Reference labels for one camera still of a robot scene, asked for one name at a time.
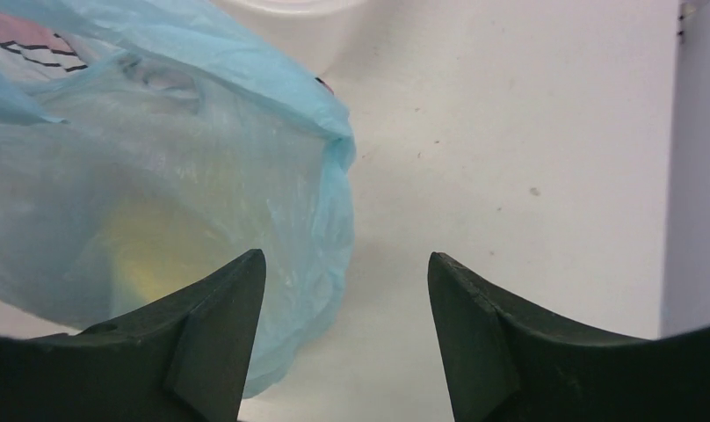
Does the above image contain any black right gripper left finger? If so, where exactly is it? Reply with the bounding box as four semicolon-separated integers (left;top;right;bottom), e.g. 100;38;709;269
0;249;266;421

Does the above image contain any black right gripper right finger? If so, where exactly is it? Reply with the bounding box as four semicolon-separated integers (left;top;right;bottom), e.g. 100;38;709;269
427;252;710;421

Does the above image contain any light blue plastic bag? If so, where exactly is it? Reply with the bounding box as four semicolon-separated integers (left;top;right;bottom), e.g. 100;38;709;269
0;1;356;398

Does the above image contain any yellow fake fruit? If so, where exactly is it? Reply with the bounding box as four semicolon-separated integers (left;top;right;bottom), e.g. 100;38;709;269
98;198;243;316

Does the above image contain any white plastic basket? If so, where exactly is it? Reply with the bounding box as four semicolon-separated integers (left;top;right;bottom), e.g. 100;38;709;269
214;0;378;76

